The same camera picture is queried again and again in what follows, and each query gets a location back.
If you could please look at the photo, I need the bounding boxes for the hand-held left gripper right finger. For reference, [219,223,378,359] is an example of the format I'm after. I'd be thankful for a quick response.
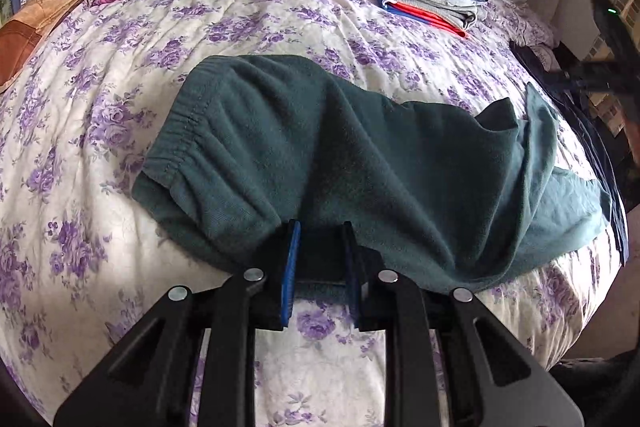
[341,222,585,427]

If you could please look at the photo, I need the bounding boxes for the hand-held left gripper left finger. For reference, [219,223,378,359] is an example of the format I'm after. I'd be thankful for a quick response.
[53,219,302,427]

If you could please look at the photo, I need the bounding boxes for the dark green pants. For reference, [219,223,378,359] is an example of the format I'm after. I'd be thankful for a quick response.
[131,55,614,294]

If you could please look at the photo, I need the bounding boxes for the dark navy cloth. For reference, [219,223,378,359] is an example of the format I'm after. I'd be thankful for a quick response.
[510,41,630,265]

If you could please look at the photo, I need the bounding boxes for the folded red blue garment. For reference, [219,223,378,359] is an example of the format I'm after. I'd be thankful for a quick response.
[356,0,468,39]

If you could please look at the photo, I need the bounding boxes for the purple floral bed sheet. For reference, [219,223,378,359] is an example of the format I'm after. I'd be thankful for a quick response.
[0,0,628,427]

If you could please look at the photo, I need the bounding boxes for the brown orange pillow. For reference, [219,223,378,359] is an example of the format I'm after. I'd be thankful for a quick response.
[0,0,118,93]

